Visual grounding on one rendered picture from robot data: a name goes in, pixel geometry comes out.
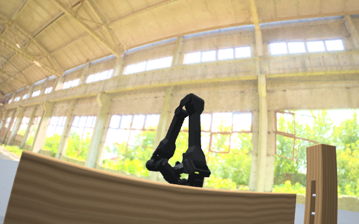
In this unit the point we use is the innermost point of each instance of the wooden post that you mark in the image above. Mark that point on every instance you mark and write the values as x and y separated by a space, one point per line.
321 185

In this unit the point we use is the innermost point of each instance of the long wooden board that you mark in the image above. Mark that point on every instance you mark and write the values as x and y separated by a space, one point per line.
52 191

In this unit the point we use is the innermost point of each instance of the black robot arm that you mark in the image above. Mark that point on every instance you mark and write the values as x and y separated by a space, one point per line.
194 159

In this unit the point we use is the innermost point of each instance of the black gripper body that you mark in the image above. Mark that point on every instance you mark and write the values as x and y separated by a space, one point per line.
172 178

